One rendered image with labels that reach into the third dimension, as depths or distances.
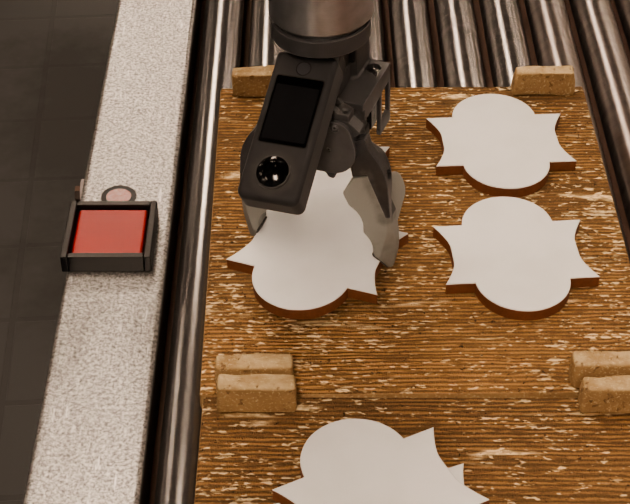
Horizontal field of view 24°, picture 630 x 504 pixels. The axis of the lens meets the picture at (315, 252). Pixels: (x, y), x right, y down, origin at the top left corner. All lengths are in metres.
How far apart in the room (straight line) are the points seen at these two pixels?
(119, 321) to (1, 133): 1.85
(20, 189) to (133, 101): 1.43
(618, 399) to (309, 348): 0.24
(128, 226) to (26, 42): 2.05
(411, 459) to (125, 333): 0.29
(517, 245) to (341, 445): 0.29
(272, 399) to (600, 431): 0.24
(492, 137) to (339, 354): 0.30
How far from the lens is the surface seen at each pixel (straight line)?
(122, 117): 1.42
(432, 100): 1.40
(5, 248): 2.73
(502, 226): 1.23
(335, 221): 1.17
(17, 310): 2.60
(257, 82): 1.39
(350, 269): 1.12
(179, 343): 1.17
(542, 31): 1.56
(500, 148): 1.32
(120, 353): 1.17
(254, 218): 1.15
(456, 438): 1.07
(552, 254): 1.21
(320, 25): 1.01
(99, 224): 1.27
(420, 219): 1.25
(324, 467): 1.00
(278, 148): 1.02
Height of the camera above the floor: 1.72
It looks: 40 degrees down
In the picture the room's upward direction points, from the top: straight up
